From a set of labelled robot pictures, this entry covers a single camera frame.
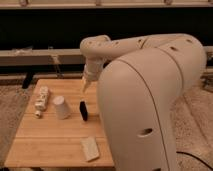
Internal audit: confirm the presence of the wooden table board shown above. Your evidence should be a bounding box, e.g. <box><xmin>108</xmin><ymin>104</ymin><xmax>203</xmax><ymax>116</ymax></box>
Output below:
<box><xmin>5</xmin><ymin>79</ymin><xmax>113</xmax><ymax>168</ymax></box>

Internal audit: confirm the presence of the row of white dice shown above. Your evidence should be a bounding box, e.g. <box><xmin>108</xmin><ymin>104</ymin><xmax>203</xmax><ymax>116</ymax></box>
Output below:
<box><xmin>35</xmin><ymin>86</ymin><xmax>49</xmax><ymax>111</ymax></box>

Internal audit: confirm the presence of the beige rectangular sponge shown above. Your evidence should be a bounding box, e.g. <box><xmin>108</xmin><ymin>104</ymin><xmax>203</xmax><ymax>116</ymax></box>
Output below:
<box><xmin>81</xmin><ymin>137</ymin><xmax>100</xmax><ymax>162</ymax></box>

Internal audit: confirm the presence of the white paper cup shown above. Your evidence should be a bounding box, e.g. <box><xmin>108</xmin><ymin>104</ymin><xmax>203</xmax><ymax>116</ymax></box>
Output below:
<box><xmin>53</xmin><ymin>96</ymin><xmax>70</xmax><ymax>120</ymax></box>

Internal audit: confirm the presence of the white tapered gripper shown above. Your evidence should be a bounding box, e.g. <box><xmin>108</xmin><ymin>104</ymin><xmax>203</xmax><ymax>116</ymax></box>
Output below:
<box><xmin>82</xmin><ymin>65</ymin><xmax>100</xmax><ymax>92</ymax></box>

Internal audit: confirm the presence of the black rectangular block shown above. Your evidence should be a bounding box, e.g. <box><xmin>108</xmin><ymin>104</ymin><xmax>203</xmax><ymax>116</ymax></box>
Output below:
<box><xmin>79</xmin><ymin>101</ymin><xmax>88</xmax><ymax>121</ymax></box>

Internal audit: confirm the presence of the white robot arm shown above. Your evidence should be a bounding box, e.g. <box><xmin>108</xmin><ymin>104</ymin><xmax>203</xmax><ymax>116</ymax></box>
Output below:
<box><xmin>80</xmin><ymin>34</ymin><xmax>207</xmax><ymax>171</ymax></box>

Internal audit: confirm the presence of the black cable on carpet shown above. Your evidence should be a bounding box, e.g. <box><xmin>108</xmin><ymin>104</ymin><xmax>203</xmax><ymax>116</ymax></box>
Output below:
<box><xmin>176</xmin><ymin>150</ymin><xmax>213</xmax><ymax>170</ymax></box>

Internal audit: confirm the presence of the long grey bench rail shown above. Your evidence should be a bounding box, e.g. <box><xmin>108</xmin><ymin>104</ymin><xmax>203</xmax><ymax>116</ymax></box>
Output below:
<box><xmin>0</xmin><ymin>46</ymin><xmax>213</xmax><ymax>66</ymax></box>

